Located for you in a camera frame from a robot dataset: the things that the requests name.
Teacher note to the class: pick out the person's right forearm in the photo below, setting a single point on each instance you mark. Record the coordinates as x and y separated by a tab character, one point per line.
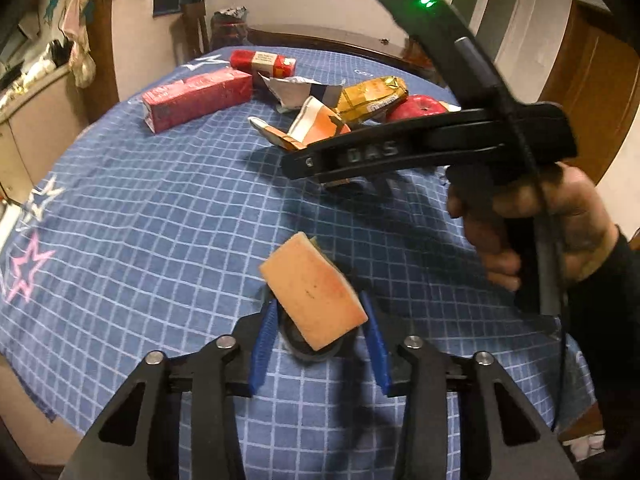
610	335

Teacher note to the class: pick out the wooden chair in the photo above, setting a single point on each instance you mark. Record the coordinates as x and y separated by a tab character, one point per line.
195	30

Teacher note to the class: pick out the dark wooden side table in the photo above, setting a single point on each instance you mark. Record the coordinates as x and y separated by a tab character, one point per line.
325	42

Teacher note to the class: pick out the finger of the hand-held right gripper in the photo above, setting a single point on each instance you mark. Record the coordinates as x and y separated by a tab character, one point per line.
370	152

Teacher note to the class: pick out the red and orange packet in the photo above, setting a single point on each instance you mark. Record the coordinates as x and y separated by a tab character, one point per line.
260	62

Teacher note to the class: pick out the red apple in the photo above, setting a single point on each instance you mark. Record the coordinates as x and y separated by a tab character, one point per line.
417	107

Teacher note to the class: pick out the hanging pale clothes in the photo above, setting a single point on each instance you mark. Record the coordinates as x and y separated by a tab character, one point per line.
80	45

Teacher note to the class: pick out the crumpled white paper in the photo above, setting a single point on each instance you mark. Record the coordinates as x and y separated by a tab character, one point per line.
290	92

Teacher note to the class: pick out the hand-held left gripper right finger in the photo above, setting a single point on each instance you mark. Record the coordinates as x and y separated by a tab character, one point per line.
375	345

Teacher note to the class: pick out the person's right hand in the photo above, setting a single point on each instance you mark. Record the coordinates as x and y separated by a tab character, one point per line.
580	220

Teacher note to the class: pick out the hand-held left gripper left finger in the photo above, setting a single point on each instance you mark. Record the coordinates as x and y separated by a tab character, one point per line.
265	345

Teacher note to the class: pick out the orange and white carton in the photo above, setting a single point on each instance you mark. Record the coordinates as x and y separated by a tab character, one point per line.
312	122

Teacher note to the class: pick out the brown wooden door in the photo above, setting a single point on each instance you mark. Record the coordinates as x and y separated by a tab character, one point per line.
595	85

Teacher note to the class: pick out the pale orange sponge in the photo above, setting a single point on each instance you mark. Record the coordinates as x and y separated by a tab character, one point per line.
310	290

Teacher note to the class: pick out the gold foil wrapper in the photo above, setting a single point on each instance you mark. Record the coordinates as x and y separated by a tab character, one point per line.
370	97

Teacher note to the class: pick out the blue checked star blanket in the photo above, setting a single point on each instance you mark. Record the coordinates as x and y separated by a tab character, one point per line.
150	210

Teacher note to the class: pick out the red carton box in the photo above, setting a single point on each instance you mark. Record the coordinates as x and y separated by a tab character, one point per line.
195	100

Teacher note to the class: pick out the dark plastic bag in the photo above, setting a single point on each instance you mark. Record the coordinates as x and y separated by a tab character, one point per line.
230	30

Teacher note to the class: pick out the window with pale frame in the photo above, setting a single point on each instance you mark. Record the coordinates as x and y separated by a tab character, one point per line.
487	5

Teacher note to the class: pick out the black round object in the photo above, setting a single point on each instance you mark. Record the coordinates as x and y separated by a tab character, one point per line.
300	349

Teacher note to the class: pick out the pale cabinet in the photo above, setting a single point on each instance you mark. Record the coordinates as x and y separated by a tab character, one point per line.
40	125

